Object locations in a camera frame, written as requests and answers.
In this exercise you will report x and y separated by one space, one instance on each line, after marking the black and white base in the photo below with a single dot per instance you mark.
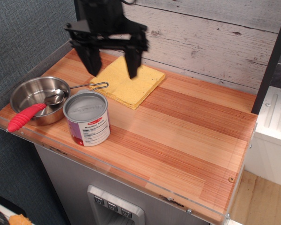
7 209

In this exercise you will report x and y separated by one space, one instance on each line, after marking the steel pot with wire handle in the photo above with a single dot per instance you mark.
34 91

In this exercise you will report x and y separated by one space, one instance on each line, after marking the toy tin can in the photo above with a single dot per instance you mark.
87 117

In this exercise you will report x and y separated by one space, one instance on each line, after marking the silver dispenser panel with buttons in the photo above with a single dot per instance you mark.
114 208

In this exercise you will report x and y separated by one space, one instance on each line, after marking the spoon with red handle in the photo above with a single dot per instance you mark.
49 104

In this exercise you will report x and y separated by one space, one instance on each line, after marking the dark right post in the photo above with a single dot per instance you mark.
267 78

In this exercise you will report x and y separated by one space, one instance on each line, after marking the yellow cloth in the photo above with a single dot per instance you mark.
123 89

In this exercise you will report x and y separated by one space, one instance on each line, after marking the grey toy fridge cabinet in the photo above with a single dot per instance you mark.
72 180

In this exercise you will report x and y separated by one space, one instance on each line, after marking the white appliance at right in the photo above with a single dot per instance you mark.
263 158

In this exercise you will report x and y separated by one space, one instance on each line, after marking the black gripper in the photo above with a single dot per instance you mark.
110 29

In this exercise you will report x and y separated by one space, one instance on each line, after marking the orange object bottom left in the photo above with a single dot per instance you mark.
19 220

